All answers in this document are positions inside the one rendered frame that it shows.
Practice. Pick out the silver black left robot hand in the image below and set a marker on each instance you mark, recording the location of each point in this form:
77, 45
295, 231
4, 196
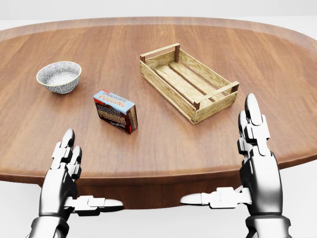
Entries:
55, 188

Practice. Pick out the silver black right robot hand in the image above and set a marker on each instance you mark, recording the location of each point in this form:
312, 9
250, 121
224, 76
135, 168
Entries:
265, 183

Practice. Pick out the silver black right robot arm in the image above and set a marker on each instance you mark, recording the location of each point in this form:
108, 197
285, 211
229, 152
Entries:
268, 226

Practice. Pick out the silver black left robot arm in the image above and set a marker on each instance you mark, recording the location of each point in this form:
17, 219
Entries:
48, 226

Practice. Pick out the chocolate pudding box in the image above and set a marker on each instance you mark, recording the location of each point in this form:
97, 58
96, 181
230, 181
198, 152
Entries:
116, 112

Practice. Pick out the wooden slat tray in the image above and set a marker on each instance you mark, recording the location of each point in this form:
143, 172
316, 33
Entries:
189, 83

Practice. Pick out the patterned grey white bowl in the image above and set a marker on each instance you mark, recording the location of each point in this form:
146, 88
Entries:
59, 77

